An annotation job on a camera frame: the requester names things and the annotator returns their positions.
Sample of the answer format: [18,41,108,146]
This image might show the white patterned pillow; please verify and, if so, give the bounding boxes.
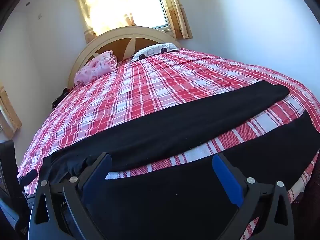
[131,43,181,62]

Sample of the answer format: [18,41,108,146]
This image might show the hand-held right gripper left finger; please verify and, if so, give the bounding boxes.
[28,152,112,240]

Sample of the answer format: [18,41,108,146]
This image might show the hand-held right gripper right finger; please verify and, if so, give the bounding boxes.
[212,153,296,240]

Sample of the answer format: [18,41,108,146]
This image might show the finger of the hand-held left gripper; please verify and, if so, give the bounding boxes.
[20,169,38,187]

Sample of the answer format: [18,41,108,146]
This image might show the black pants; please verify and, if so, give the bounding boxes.
[42,80,314,240]

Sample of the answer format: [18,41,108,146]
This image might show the yellow patterned curtain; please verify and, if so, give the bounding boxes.
[73,0,137,44]
[0,84,22,138]
[161,0,193,40]

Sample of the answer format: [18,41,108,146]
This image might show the cream wooden headboard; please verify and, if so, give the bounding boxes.
[68,26,183,85]

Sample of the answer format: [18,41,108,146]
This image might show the dark object beside bed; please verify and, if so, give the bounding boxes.
[51,87,69,109]

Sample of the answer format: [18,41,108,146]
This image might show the bed with red plaid sheet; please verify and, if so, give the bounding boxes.
[17,47,320,240]

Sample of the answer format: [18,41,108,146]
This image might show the window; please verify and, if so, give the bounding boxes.
[125,0,170,30]

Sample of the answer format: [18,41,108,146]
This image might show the pink floral pillow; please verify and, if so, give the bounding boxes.
[74,51,118,86]

